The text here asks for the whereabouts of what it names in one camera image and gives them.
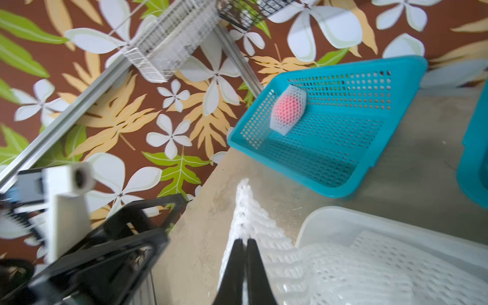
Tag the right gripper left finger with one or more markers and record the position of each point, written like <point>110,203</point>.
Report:
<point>230,291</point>

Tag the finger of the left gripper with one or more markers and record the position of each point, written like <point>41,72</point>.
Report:
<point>117,225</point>
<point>134,256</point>

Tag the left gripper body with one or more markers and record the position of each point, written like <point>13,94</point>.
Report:
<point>84,275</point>

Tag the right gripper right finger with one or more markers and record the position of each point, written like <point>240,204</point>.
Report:
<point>258,288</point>

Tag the white foam net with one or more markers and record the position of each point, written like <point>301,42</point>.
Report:
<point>309,275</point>
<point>400,270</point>

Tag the netted apple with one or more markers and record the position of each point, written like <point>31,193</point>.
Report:
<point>288,110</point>

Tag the white plastic tub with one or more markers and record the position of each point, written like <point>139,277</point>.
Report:
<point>381,228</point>

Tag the left teal plastic basket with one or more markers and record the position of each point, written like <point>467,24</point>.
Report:
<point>352,111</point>

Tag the teal plastic basket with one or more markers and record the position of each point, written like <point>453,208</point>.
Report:
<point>472,170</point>
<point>352,111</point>

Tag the right teal plastic basket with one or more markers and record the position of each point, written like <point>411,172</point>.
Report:
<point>472,170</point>

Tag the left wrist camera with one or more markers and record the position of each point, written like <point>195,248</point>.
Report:
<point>58,191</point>

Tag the white wire basket left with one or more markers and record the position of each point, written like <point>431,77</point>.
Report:
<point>160,51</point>

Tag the black wire wall basket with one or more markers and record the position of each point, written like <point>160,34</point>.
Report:
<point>245,14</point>

